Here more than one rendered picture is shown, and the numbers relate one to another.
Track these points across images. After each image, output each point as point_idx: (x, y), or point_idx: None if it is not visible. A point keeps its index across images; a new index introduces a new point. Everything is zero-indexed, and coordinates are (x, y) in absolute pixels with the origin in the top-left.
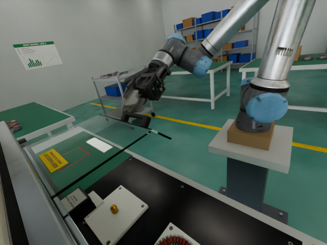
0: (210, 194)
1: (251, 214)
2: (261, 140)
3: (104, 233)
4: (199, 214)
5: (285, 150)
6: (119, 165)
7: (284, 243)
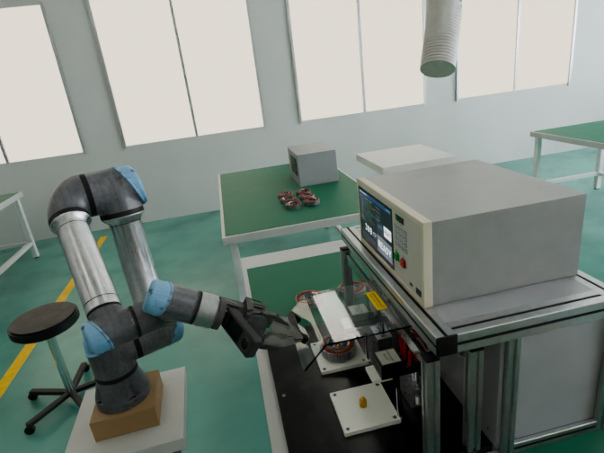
0: (268, 384)
1: (263, 359)
2: (159, 380)
3: (378, 392)
4: (296, 369)
5: None
6: None
7: None
